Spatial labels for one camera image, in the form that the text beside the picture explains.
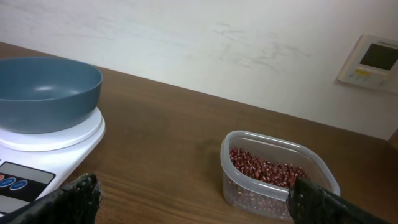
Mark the red adzuki beans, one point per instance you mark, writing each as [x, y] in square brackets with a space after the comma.
[281, 175]

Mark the blue plastic bowl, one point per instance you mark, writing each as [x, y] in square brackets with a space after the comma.
[43, 94]

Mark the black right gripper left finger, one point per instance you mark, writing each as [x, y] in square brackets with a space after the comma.
[74, 203]

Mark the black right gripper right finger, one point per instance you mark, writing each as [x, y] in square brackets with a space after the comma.
[308, 203]

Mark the white digital kitchen scale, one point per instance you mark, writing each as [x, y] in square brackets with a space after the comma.
[33, 165]

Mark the clear plastic container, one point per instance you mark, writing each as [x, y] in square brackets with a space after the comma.
[259, 197]

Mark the white wall control panel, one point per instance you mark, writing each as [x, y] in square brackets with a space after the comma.
[372, 64]

